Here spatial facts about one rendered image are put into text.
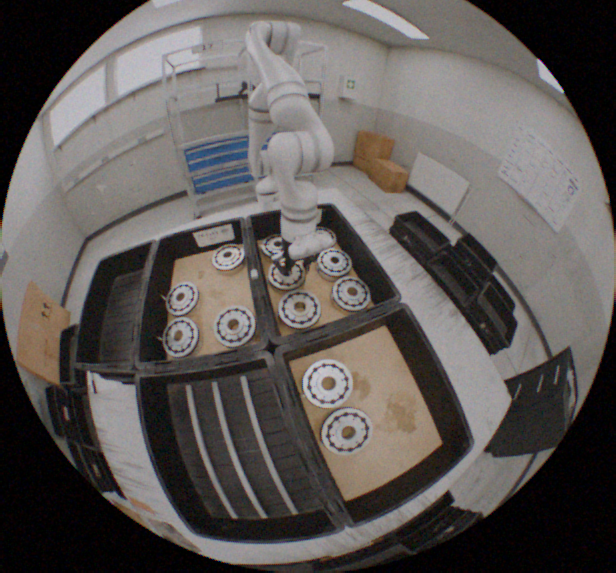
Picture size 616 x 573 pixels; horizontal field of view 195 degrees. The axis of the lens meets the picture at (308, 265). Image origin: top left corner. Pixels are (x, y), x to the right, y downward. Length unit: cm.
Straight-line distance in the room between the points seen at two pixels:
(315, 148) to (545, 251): 310
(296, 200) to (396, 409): 48
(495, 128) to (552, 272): 202
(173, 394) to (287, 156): 53
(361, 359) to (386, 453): 24
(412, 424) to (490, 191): 296
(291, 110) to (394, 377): 56
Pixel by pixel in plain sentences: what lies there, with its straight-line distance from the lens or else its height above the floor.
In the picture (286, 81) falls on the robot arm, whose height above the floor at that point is 128.
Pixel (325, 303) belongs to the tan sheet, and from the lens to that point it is 47.
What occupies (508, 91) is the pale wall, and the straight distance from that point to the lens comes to 334.
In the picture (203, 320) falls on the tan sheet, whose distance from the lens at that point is 50.
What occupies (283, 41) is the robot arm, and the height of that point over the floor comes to 139.
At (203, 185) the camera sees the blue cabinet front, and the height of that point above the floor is 41.
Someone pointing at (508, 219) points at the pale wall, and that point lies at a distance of 311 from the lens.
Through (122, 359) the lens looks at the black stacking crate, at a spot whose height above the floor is 83.
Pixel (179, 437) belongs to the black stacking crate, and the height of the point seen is 83.
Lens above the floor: 125
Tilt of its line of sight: 51 degrees down
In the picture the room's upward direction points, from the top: 5 degrees clockwise
